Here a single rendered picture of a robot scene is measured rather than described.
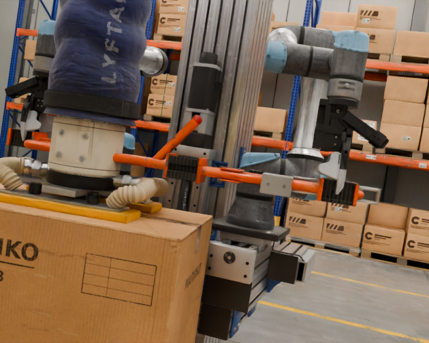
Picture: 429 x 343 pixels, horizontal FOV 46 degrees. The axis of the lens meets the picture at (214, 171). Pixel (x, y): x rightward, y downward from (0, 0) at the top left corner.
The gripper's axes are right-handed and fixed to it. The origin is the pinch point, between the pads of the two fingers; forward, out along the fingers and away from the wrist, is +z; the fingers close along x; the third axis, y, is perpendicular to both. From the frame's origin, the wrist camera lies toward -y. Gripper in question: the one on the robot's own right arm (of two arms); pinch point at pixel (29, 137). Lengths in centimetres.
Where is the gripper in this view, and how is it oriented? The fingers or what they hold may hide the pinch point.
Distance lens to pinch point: 163.5
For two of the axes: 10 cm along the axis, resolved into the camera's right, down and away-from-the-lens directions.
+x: 1.5, -0.2, 9.9
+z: -1.6, 9.9, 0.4
